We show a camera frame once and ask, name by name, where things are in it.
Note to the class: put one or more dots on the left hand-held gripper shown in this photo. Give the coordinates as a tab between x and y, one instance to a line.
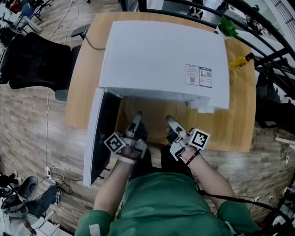
138	146

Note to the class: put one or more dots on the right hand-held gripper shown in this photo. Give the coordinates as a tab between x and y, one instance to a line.
199	139

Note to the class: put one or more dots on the person's right forearm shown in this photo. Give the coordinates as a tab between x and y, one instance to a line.
209	177

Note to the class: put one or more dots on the person's left forearm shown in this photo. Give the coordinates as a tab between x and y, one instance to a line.
113	186

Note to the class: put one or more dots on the person's left hand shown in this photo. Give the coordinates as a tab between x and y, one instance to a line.
130	153

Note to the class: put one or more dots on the person's right hand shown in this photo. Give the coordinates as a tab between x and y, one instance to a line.
187	153

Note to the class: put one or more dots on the person's black trousers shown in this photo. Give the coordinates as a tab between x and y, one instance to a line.
170	159

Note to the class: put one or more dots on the white wristband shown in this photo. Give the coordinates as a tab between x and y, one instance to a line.
126	160

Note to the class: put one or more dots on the white microwave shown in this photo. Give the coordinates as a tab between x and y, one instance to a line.
161	57

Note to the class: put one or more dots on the person's green shirt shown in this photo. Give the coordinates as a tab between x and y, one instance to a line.
166	207

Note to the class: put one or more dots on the yellow oil bottle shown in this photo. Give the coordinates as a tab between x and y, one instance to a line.
240	61

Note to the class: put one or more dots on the white power strip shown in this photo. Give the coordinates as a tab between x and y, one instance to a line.
48	172

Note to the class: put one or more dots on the chair with black jacket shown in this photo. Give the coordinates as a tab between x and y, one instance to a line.
274	106

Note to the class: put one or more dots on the potted green plant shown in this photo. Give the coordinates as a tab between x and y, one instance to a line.
228	27

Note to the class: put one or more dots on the black mesh office chair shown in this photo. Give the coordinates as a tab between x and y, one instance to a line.
39	62

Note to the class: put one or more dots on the grey and black device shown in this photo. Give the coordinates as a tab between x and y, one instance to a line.
27	193

